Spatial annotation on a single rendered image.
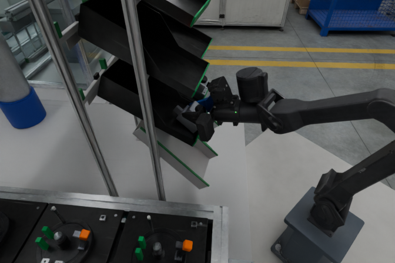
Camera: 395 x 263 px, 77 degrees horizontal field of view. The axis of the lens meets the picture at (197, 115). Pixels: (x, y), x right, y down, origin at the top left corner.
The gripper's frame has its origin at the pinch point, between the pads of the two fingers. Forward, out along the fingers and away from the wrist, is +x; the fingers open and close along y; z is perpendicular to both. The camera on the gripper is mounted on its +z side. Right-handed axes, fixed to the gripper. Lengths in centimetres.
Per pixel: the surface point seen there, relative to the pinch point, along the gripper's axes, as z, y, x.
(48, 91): -9, -30, 110
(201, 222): -30.9, 12.8, 0.9
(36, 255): -21, 38, 35
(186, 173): -19.8, 4.9, 6.7
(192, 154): -20.3, -4.0, 8.7
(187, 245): -22.0, 24.4, -2.3
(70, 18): 24, -38, 75
